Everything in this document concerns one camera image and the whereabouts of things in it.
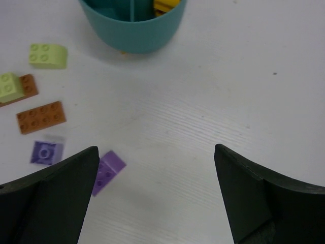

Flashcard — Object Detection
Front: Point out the purple square lego brick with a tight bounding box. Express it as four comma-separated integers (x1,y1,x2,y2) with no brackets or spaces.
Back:
30,141,63,165

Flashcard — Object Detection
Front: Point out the purple curved lego brick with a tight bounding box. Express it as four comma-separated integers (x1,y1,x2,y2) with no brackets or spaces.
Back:
92,150,126,197

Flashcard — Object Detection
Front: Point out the teal round divided container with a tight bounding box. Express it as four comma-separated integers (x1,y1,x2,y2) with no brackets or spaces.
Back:
79,1,187,54

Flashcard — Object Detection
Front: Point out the brown flat lego plate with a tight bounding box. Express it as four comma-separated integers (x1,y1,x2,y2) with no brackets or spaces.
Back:
16,101,67,135

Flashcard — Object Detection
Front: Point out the light green curved lego brick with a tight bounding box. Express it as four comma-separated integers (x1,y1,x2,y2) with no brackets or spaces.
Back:
28,43,68,69

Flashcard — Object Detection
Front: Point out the light green lego on brown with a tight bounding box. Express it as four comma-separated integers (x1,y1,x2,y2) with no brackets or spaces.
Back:
1,73,24,103

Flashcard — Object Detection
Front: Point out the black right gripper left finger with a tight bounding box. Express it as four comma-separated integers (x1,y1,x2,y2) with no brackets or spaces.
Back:
1,146,99,243

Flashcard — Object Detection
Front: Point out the brown lego plate under green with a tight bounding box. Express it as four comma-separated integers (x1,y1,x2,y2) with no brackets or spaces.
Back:
1,74,39,107

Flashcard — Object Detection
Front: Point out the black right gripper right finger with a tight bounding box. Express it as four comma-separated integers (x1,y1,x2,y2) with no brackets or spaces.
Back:
214,144,324,243

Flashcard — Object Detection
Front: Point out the yellow lego in container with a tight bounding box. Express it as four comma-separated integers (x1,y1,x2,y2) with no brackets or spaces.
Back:
153,0,180,17

